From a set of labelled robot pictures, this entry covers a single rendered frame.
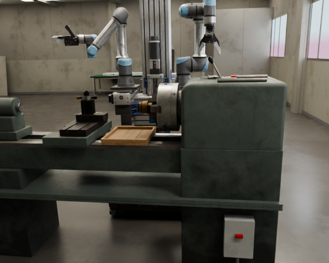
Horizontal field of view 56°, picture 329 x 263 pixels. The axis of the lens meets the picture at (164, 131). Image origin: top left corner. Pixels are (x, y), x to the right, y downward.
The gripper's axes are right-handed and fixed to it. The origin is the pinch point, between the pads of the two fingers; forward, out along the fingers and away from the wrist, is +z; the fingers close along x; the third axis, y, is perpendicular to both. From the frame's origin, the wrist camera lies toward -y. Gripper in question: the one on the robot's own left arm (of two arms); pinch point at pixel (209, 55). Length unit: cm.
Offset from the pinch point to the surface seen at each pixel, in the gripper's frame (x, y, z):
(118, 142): 57, -29, 52
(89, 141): 76, -30, 51
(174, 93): 21.2, -23.0, 21.8
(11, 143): 131, -28, 54
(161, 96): 28.9, -24.6, 23.8
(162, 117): 29, -27, 36
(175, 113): 20.3, -27.1, 33.7
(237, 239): -18, -40, 110
